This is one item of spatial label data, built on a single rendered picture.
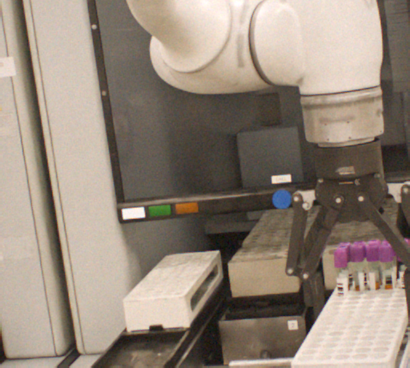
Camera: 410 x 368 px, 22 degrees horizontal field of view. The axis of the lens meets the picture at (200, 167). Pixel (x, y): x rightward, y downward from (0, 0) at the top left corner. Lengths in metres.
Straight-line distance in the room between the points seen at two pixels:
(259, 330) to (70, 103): 0.48
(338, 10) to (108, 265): 0.78
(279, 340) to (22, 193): 0.50
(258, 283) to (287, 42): 0.64
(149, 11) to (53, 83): 0.67
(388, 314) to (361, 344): 0.09
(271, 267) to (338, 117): 0.59
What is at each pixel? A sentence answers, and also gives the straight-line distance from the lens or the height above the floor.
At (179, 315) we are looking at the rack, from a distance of 1.61.
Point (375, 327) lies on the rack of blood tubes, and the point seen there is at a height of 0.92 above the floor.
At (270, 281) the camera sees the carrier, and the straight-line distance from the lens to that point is 1.70.
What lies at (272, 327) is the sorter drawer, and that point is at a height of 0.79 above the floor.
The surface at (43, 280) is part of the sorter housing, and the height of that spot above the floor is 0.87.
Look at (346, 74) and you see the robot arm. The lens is 1.14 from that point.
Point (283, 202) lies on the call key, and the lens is 1.65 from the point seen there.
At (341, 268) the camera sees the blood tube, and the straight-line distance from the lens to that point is 1.28.
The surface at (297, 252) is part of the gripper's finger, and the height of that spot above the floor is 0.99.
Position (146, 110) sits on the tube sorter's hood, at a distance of 1.69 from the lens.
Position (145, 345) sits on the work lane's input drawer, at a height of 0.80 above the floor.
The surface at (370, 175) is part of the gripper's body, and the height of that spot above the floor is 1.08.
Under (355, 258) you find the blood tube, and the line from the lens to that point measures 1.30.
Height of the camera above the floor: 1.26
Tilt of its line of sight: 8 degrees down
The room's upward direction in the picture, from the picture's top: 8 degrees counter-clockwise
